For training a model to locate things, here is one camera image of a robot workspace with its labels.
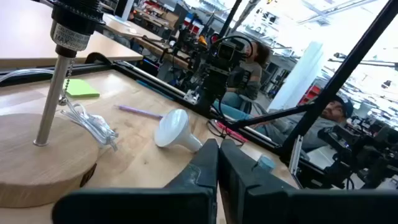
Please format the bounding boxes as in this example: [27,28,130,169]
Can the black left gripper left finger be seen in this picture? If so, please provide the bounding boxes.
[52,139,220,224]

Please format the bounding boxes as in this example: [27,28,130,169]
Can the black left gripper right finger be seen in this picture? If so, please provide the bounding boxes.
[218,139,398,224]

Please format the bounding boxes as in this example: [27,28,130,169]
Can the white lightbulb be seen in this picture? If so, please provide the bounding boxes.
[153,108,204,153]

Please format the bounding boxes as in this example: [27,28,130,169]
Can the wooden base lamp with socket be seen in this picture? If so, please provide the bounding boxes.
[0,0,106,208]

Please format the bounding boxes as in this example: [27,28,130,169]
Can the person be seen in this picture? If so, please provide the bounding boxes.
[214,40,272,122]
[214,95,355,153]

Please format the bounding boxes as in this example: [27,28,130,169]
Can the small blue jar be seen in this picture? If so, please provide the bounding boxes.
[257,154,277,173]

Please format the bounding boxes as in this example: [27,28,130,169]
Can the gray office chair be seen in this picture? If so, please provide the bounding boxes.
[238,93,265,116]

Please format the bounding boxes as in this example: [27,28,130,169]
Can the black safety glasses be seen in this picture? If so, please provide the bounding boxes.
[206,118,247,147]

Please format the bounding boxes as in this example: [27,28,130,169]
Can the blue pen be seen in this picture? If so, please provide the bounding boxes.
[136,79,175,101]

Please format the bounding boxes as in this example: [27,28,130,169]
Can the red pen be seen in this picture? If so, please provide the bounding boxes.
[215,121,249,144]

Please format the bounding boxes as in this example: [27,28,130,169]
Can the white column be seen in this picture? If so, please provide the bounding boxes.
[266,41,325,112]

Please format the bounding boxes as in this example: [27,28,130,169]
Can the purple pen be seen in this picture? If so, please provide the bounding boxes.
[114,104,164,120]

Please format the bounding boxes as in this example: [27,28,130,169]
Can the red shelf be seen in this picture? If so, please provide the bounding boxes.
[297,85,322,106]

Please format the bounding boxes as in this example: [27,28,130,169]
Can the background wooden table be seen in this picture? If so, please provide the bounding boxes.
[102,14,193,69]

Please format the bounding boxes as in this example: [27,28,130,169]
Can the green sticky note pad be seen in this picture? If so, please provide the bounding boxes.
[63,78,101,99]

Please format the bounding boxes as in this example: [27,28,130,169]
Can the light wood desk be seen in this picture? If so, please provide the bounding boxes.
[0,0,144,70]

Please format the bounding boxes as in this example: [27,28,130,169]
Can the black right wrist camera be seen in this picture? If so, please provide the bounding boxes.
[216,41,239,62]

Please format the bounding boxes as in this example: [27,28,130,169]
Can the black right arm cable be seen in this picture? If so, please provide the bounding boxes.
[211,35,253,60]

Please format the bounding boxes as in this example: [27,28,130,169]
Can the silver frame bracket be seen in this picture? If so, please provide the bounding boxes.
[288,134,304,175]

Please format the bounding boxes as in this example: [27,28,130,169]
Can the clear bundled lamp cord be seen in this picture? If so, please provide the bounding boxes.
[0,68,119,152]

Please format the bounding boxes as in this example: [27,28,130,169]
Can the black aluminium table frame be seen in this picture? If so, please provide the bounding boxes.
[0,0,398,191]

